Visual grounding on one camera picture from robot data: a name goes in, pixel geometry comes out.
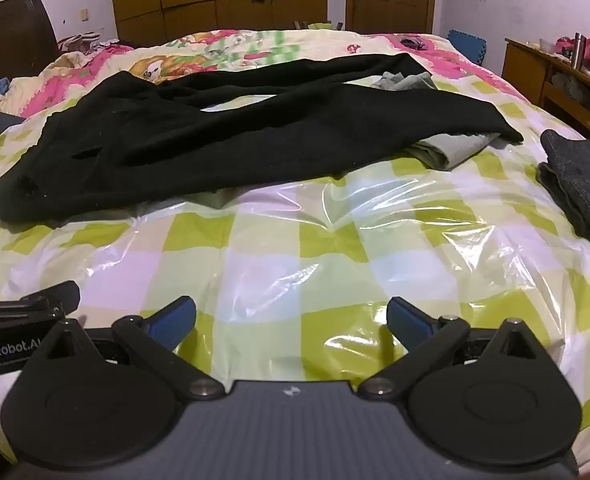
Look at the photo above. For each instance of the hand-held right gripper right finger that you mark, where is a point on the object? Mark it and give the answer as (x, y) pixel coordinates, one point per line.
(410, 317)

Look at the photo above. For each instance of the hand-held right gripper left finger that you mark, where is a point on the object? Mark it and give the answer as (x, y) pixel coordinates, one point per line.
(175, 317)

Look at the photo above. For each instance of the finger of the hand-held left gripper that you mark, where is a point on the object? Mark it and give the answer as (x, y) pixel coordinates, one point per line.
(55, 294)

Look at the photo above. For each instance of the black pants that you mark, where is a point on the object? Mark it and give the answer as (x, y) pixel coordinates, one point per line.
(225, 135)

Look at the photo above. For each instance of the folded dark grey pants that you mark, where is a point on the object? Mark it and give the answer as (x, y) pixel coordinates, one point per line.
(580, 185)

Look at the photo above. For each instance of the green checkered plastic sheet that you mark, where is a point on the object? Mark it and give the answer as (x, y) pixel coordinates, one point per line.
(295, 260)

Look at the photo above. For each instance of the khaki grey garment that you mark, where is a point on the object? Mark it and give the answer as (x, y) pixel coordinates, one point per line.
(440, 152)

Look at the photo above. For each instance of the striped cloth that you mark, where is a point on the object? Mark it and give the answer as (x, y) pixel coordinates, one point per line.
(87, 40)

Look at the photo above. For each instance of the dark brown headboard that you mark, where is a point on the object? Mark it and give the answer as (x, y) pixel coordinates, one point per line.
(10, 40)

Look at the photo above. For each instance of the wooden desk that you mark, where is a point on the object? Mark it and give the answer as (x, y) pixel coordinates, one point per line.
(540, 80)

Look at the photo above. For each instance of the small grey cloth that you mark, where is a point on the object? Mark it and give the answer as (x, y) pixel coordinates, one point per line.
(414, 43)

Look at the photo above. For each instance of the blue foam mat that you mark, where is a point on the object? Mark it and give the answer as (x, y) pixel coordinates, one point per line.
(467, 47)

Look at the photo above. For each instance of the cartoon printed quilt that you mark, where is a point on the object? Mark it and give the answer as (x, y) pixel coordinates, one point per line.
(255, 45)

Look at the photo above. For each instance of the steel thermos bottle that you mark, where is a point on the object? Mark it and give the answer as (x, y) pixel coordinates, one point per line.
(578, 52)

